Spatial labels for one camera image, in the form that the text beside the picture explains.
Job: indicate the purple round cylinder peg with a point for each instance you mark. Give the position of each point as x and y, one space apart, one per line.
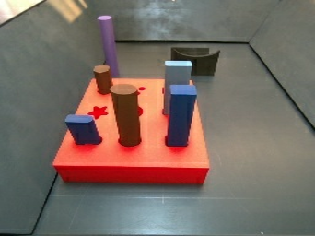
106 24

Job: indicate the large brown round peg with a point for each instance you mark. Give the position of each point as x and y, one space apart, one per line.
125 99

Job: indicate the tall dark blue square peg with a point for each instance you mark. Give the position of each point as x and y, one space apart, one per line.
182 107

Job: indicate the light blue grey square peg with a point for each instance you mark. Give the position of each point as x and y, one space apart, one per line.
178 75

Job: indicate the short dark blue peg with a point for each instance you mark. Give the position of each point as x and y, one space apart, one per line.
83 129

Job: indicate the small brown hexagonal peg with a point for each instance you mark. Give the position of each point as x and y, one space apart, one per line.
102 72

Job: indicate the black curved holder bracket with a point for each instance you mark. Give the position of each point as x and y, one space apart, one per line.
203 60

